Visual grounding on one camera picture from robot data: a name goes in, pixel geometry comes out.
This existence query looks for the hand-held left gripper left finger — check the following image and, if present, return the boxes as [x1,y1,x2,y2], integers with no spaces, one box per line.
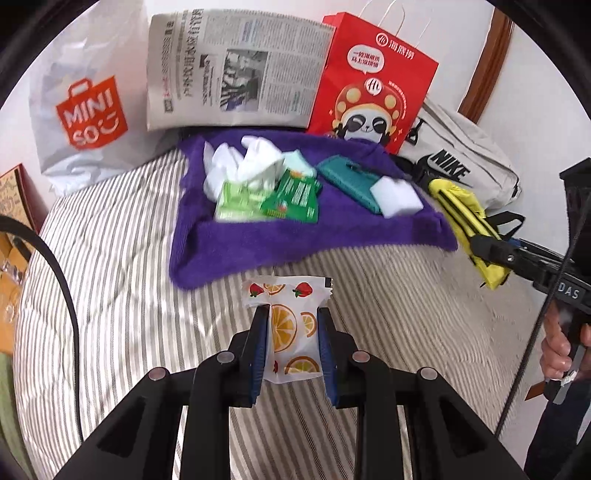
[55,305,271,480]

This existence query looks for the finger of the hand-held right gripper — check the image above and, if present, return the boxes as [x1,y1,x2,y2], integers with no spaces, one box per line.
[510,237,573,268]
[468,234,539,283]

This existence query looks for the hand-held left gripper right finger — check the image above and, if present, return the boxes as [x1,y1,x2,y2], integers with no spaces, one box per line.
[316,307,529,480]

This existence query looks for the fruit print packet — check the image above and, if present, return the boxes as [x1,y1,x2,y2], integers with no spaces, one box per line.
[242,274,334,386]

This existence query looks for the yellow pouch with black straps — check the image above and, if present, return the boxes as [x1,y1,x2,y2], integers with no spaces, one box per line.
[427,178,527,291]

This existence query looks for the white sponge block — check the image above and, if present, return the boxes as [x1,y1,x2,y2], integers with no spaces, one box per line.
[369,175,424,219]

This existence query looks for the green tissue pack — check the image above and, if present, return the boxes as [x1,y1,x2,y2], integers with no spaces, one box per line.
[213,181,273,222]

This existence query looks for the dark green packet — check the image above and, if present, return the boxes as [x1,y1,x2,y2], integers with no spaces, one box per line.
[260,169,323,223]

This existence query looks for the light green packet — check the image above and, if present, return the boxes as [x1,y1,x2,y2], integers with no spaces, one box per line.
[281,150,318,178]

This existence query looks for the person's right forearm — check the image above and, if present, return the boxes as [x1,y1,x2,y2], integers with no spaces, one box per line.
[524,381,591,478]

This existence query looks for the person's right hand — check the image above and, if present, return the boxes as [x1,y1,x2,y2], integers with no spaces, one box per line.
[540,307,591,384]

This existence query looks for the purple towel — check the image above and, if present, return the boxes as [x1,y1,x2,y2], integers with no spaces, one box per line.
[168,131,459,291]

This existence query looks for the white waist bag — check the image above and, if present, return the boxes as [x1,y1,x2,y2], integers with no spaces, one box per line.
[394,98,522,217]

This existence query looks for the striped bed quilt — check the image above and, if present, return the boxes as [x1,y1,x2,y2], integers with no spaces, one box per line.
[14,148,555,480]

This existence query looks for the teal sponge cloth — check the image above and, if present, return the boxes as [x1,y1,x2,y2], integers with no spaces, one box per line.
[316,156,384,215]

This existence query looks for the red paper bag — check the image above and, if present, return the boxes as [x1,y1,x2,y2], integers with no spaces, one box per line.
[305,0,439,155]

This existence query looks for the wooden cabinet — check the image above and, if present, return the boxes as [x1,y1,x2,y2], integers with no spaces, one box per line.
[0,231,35,356]

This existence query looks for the light green sheet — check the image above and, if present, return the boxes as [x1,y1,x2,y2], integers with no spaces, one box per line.
[0,353,28,462]

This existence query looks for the white plastic bag orange logo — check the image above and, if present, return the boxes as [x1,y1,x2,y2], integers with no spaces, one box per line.
[28,0,178,197]

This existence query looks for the folded newspaper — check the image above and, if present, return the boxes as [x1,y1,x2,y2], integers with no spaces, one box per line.
[146,8,336,131]

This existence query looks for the thin black cable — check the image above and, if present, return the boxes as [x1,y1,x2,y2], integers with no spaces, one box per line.
[493,217,585,439]

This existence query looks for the wooden door frame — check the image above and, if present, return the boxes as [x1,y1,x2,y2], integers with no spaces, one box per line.
[457,9,515,125]

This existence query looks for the thick black cable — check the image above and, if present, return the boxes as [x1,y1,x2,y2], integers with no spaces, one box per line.
[0,215,86,444]

